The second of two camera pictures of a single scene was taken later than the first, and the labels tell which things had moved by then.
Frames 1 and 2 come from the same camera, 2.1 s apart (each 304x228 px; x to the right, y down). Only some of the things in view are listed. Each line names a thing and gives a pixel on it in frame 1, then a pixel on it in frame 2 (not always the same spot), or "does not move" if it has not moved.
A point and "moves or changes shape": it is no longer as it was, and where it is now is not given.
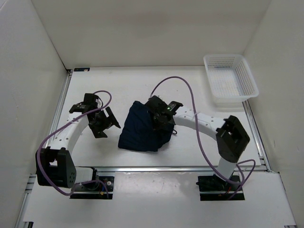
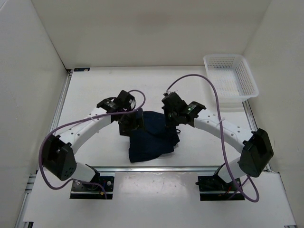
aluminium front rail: x=259 y=169 does not move
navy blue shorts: x=137 y=131 moves or changes shape
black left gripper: x=109 y=122 to x=136 y=124
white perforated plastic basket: x=231 y=79 does not move
